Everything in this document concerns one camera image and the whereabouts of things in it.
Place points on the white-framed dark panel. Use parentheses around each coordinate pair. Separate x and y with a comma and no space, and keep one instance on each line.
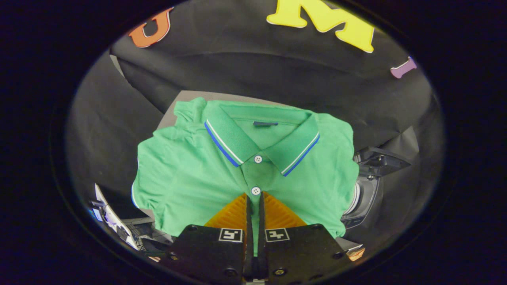
(115,206)

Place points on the grey washing machine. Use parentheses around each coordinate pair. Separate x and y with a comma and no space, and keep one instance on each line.
(366,198)

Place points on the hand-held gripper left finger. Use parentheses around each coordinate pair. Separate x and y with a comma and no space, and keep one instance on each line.
(210,253)

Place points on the green polo shirt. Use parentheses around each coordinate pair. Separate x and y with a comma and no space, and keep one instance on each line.
(190,178)

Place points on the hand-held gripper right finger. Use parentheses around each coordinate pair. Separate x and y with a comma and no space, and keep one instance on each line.
(301,253)

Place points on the dark washing machine lid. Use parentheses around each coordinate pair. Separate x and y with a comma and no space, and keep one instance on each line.
(380,162)

